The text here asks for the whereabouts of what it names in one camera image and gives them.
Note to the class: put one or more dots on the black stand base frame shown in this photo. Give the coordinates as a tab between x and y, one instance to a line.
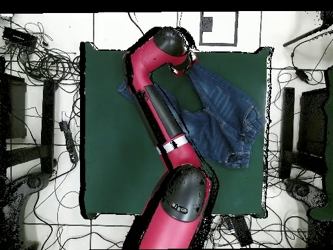
48	125
288	125

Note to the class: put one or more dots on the dark green table cloth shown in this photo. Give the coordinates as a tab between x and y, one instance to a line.
109	156

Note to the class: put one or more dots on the grey square floor frame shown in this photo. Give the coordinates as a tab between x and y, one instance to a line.
206	24

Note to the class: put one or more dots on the black tripod pole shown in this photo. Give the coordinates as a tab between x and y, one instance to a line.
301	37

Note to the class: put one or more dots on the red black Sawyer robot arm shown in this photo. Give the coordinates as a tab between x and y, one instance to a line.
166	125

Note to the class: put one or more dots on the dark flat panel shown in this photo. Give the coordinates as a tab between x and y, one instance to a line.
17	109
312	122

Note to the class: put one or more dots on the black wheeled chair base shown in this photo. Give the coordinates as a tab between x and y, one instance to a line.
303	191
35	181

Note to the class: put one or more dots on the black electronics box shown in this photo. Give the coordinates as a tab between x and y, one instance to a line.
19	37

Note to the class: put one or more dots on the black power adapter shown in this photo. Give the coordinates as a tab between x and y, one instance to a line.
301	74

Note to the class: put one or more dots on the black power strip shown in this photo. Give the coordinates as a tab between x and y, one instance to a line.
69	142
242	230

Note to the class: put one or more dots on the blue denim jeans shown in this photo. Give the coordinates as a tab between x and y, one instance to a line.
223	117

